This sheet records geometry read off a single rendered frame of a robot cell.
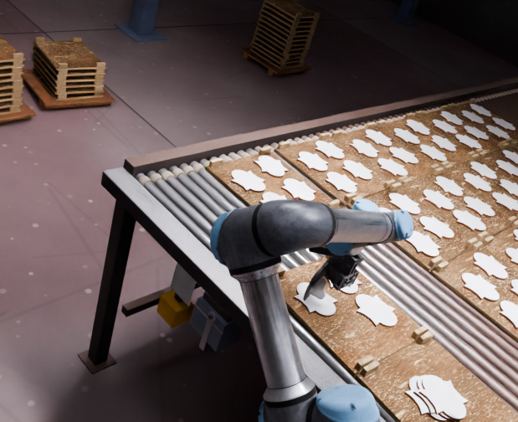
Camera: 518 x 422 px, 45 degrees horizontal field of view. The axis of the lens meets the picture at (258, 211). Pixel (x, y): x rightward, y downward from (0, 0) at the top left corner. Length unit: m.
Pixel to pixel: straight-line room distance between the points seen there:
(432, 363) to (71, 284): 1.82
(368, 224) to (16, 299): 1.98
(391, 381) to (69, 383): 1.42
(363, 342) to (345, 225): 0.61
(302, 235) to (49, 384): 1.70
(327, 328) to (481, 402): 0.47
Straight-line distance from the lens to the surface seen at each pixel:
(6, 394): 2.71
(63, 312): 3.01
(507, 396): 2.06
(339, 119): 3.08
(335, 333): 1.88
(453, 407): 1.84
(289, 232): 1.24
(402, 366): 1.89
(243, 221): 1.28
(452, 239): 2.55
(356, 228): 1.39
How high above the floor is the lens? 2.17
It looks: 34 degrees down
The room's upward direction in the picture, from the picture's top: 19 degrees clockwise
